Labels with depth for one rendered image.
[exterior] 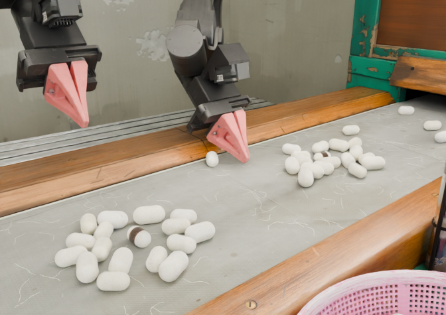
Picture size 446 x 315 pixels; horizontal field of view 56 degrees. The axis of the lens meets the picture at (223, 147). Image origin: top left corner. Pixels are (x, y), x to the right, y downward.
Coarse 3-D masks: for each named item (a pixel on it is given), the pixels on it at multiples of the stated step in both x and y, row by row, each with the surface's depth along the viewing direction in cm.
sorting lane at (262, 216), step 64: (320, 128) 86; (384, 128) 86; (128, 192) 59; (192, 192) 59; (256, 192) 59; (320, 192) 59; (384, 192) 59; (0, 256) 45; (192, 256) 45; (256, 256) 45
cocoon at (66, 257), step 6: (78, 246) 44; (60, 252) 43; (66, 252) 43; (72, 252) 43; (78, 252) 43; (54, 258) 43; (60, 258) 42; (66, 258) 42; (72, 258) 43; (60, 264) 42; (66, 264) 43; (72, 264) 43
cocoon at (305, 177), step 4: (304, 168) 62; (308, 168) 62; (300, 172) 61; (304, 172) 60; (308, 172) 60; (312, 172) 61; (300, 176) 60; (304, 176) 60; (308, 176) 60; (312, 176) 60; (300, 180) 60; (304, 180) 60; (308, 180) 59; (312, 180) 60; (300, 184) 60; (304, 184) 60; (308, 184) 60
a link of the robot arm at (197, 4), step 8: (184, 0) 76; (192, 0) 75; (200, 0) 75; (208, 0) 75; (184, 8) 75; (192, 8) 74; (200, 8) 74; (208, 8) 74; (184, 16) 74; (192, 16) 74; (200, 16) 73; (208, 16) 73; (200, 24) 73; (208, 24) 73; (208, 32) 72; (208, 40) 72
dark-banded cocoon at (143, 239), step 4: (132, 228) 47; (128, 232) 47; (140, 232) 46; (144, 232) 46; (128, 236) 47; (136, 236) 46; (140, 236) 46; (144, 236) 46; (148, 236) 46; (136, 240) 46; (140, 240) 46; (144, 240) 46; (148, 240) 46; (136, 244) 46; (140, 244) 46; (144, 244) 46; (148, 244) 46
